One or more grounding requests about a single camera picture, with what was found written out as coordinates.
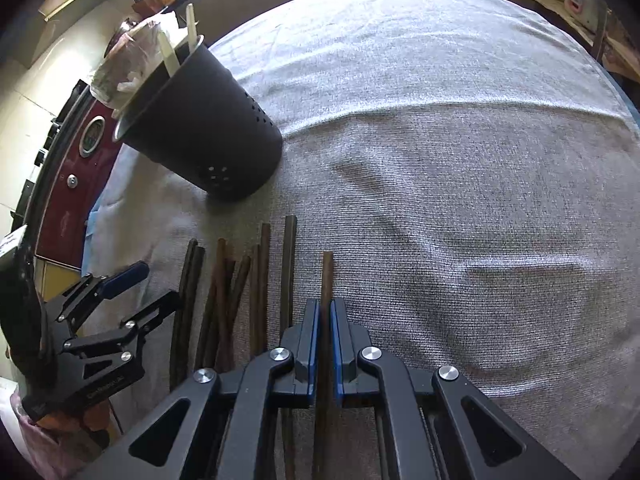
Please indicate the black perforated utensil holder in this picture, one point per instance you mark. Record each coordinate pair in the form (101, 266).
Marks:
(200, 125)

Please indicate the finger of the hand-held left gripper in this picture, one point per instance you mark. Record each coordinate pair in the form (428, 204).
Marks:
(150, 312)
(122, 277)

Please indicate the wooden shelf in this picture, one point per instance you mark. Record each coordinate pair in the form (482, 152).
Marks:
(615, 50)

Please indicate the plastic-wrapped stack of bowls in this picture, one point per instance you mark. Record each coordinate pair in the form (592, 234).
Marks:
(132, 47)

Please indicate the blue under cloth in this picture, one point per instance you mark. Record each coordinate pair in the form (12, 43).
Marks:
(97, 230)

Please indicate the brown wooden chopstick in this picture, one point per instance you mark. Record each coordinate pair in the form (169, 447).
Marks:
(327, 280)

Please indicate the grey tablecloth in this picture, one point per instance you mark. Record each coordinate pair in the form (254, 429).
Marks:
(425, 160)

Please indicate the dark red oven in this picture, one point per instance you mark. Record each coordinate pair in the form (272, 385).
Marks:
(70, 200)

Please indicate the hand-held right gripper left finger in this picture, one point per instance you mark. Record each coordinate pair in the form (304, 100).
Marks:
(312, 345)

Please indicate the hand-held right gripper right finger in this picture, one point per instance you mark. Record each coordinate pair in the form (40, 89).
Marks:
(340, 345)

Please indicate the group of dark chopsticks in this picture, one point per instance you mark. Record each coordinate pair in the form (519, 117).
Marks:
(288, 270)

